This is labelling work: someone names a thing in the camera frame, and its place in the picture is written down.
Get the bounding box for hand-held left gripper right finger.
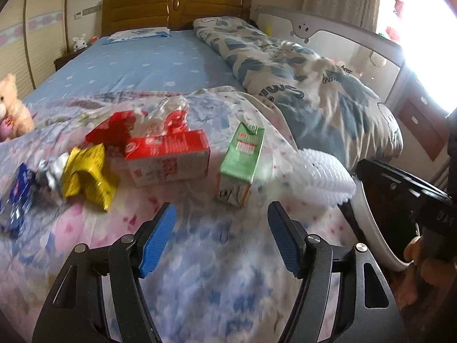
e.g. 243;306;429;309
267;201;409;343

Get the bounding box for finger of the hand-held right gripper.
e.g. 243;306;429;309
355;159;448;204

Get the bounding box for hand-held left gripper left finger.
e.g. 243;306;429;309
31;202;178;343

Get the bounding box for white foam fruit net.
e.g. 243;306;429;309
271;148;358;208

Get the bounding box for yellow snack packet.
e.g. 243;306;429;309
61;143;119;212

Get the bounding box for person's right hand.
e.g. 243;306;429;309
403;236;457;294

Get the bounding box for brown wooden dresser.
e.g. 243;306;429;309
396;75;450;161

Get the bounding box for floral blanket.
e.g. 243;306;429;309
0;86;361;343

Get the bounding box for red and white milk carton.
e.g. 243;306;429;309
124;129;211;187

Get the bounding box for green milk carton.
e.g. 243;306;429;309
215;121;265;208

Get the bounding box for silver foil wrapper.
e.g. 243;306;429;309
36;152;70;201

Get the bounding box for clear crumpled plastic wrapper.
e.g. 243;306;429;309
137;95;190;138

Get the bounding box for blue snack packet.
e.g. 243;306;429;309
0;162;36;240

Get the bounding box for blue patterned quilt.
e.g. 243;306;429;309
193;16;404;172

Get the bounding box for bed with blue sheet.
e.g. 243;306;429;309
21;30;247;104

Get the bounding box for beige teddy bear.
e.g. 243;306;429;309
0;73;35;143

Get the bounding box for dark wooden nightstand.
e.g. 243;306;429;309
53;48;94;72

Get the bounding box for blue and white pillow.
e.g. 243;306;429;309
101;27;171;46

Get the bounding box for white bunny toy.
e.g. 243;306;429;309
72;33;89;52

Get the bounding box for wooden headboard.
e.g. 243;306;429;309
101;0;252;38

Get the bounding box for beige sliding wardrobe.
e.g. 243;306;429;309
0;0;72;90

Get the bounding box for white cartoon bed rail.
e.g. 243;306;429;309
255;5;406;115

